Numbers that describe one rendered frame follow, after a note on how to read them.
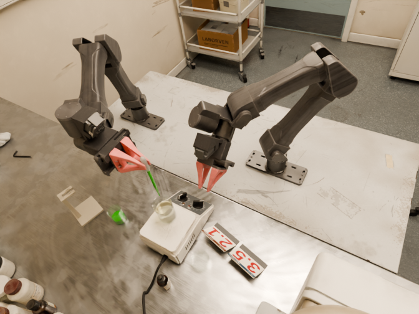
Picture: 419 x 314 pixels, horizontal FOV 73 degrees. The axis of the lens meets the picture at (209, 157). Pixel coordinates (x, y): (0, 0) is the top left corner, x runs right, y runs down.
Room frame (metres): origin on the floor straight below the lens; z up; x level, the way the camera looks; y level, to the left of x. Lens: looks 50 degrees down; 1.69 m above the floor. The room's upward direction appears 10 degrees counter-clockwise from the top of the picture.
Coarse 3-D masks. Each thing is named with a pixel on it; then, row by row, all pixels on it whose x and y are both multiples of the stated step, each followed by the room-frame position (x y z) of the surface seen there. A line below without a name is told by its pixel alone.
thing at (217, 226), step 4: (216, 224) 0.39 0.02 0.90; (208, 228) 0.37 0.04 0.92; (216, 228) 0.38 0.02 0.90; (220, 228) 0.38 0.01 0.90; (224, 232) 0.36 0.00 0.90; (228, 232) 0.36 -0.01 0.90; (228, 236) 0.35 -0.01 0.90; (232, 236) 0.35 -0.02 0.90; (212, 240) 0.33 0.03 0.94; (232, 240) 0.33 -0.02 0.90; (236, 240) 0.33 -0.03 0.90; (216, 244) 0.31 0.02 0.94; (236, 244) 0.32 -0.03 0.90; (220, 248) 0.30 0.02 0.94; (228, 248) 0.30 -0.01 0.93; (232, 248) 0.31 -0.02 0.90
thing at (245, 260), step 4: (232, 252) 0.29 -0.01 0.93; (236, 252) 0.29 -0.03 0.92; (240, 252) 0.29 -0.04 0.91; (236, 256) 0.28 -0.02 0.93; (240, 256) 0.28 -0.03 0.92; (244, 256) 0.28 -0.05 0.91; (240, 260) 0.26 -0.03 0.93; (244, 260) 0.26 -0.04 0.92; (248, 260) 0.26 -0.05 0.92; (252, 260) 0.26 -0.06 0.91; (244, 264) 0.25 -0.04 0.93; (248, 264) 0.25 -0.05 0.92; (252, 264) 0.25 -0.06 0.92; (256, 264) 0.25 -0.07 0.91; (248, 268) 0.24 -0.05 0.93; (252, 268) 0.24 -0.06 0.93; (256, 268) 0.24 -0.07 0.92; (260, 268) 0.24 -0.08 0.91; (252, 272) 0.23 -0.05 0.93; (256, 272) 0.23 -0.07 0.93
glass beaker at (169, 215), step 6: (156, 198) 0.42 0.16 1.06; (162, 198) 0.42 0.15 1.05; (168, 198) 0.42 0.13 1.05; (156, 204) 0.41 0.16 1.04; (168, 210) 0.38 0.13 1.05; (174, 210) 0.40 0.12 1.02; (162, 216) 0.37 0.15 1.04; (168, 216) 0.38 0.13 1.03; (174, 216) 0.39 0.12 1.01; (162, 222) 0.38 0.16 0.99; (168, 222) 0.38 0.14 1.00
